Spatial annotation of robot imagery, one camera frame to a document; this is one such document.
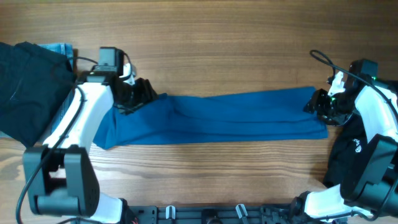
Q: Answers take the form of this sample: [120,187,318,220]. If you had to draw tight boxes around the blue polo shirt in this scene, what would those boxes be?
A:
[93,86,328,149]

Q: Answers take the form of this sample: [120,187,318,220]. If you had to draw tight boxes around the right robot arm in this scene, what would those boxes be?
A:
[287,57,397,223]

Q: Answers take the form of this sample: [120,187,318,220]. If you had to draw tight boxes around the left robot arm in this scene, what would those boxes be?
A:
[16,47,158,223]

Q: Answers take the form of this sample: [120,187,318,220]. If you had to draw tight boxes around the black polo shirt right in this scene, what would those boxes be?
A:
[323,115,368,188]

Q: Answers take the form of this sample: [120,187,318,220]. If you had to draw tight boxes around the light blue folded jeans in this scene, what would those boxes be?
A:
[0,42,75,139]

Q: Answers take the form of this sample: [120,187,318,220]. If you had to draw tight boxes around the black folded garment left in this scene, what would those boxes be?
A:
[0,41,77,148]

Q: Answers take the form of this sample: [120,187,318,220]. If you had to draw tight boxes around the left black cable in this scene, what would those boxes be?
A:
[15,55,100,224]

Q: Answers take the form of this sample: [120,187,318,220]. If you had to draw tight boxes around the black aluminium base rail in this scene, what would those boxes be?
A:
[124,203,348,224]

